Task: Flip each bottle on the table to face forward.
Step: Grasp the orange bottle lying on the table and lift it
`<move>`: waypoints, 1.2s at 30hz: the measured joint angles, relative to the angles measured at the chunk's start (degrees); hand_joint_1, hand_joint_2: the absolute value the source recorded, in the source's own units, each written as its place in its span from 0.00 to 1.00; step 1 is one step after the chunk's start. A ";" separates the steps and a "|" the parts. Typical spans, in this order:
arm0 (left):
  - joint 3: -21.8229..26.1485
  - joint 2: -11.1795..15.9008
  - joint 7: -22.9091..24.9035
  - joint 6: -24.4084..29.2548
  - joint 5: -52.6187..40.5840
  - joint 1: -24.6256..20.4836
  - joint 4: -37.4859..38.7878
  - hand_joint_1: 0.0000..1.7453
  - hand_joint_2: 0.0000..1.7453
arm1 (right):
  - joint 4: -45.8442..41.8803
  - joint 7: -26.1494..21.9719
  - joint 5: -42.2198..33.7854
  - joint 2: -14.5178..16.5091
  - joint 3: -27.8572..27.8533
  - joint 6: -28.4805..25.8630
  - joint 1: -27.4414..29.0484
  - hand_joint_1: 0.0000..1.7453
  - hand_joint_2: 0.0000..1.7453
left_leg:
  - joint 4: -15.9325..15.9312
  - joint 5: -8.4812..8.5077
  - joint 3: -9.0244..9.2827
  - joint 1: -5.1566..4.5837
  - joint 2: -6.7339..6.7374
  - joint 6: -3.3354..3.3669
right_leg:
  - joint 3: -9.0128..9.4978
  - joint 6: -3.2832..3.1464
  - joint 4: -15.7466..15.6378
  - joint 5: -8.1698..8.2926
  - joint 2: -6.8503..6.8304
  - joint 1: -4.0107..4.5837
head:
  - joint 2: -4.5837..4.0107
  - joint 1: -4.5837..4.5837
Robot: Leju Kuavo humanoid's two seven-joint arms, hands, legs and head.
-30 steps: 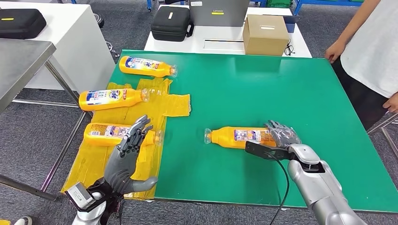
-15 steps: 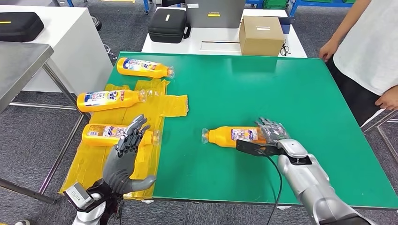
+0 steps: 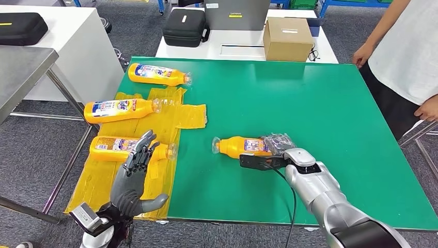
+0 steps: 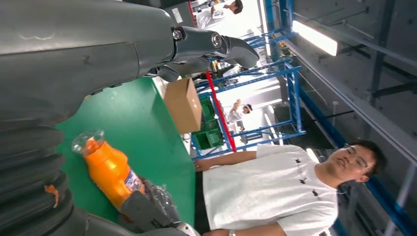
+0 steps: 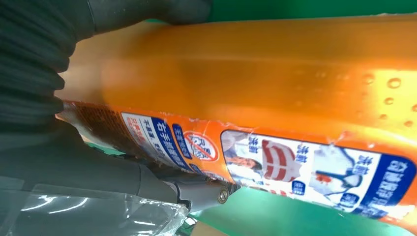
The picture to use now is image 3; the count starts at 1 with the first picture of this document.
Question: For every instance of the steel desk frame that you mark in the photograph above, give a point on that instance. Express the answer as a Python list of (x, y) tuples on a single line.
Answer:
[(426, 161)]

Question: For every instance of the person's hand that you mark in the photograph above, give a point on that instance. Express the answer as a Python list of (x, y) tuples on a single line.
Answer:
[(427, 113), (362, 56)]

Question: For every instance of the black case with yellow stripe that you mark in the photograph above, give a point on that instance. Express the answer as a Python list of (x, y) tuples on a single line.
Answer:
[(20, 30)]

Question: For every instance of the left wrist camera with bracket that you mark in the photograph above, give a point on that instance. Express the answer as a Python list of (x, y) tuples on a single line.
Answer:
[(83, 217)]

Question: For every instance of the white desk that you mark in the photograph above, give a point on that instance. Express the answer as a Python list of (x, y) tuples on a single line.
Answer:
[(78, 54)]

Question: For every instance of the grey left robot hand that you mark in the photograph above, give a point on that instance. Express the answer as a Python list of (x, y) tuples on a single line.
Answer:
[(130, 188)]

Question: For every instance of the grey Lenovo laptop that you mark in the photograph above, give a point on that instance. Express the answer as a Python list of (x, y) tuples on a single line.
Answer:
[(236, 19)]

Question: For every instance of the black case with white label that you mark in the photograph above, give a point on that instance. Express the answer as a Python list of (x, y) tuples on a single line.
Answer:
[(184, 29)]

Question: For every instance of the green plastic crate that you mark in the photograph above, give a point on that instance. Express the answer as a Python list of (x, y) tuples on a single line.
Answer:
[(302, 4)]

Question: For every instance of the yellow taped plastic sheet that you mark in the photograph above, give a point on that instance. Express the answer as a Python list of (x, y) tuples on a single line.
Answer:
[(160, 185)]

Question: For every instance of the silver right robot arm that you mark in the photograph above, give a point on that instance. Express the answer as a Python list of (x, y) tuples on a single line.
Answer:
[(325, 195)]

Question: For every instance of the white shoe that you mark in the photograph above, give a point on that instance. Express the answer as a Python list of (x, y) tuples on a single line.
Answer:
[(25, 245)]

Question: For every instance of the blue metal leg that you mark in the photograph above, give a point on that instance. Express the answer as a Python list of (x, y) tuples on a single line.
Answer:
[(160, 6)]

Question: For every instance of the stainless steel table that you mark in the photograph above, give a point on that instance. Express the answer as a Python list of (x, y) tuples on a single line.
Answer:
[(20, 72)]

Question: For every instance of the dark blue notebook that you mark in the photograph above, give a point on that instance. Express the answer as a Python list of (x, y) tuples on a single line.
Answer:
[(316, 27)]

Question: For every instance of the person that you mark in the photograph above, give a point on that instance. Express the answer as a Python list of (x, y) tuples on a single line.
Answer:
[(407, 61)]

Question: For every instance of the brown cardboard box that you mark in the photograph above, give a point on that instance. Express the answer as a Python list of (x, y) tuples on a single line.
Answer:
[(287, 42)]

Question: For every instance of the black eyeglasses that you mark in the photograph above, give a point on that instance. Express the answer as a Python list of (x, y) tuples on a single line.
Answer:
[(310, 56)]

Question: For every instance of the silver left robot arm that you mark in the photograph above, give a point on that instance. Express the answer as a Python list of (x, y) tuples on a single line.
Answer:
[(109, 229)]

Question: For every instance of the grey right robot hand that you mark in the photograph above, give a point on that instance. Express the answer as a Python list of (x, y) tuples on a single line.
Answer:
[(279, 143)]

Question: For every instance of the person's right hand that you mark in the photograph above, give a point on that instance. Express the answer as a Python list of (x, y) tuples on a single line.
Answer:
[(362, 56)]

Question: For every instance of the white table with slot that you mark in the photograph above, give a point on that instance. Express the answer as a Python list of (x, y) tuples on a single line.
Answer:
[(205, 51)]

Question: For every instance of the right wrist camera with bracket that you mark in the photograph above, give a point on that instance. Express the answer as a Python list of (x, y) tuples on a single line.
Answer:
[(253, 161)]

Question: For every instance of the blue metal frame cart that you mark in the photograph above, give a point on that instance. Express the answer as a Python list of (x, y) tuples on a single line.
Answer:
[(342, 2)]

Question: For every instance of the orange Tide detergent bottle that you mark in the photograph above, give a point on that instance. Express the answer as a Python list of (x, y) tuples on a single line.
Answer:
[(109, 149), (236, 147), (150, 75), (113, 111)]

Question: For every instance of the person's right forearm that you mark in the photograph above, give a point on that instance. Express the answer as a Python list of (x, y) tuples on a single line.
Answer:
[(388, 20)]

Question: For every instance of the person's left hand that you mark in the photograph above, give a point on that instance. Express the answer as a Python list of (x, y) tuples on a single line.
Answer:
[(427, 113)]

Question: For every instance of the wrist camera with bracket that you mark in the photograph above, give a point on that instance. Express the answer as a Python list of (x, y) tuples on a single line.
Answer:
[(83, 217), (253, 161)]

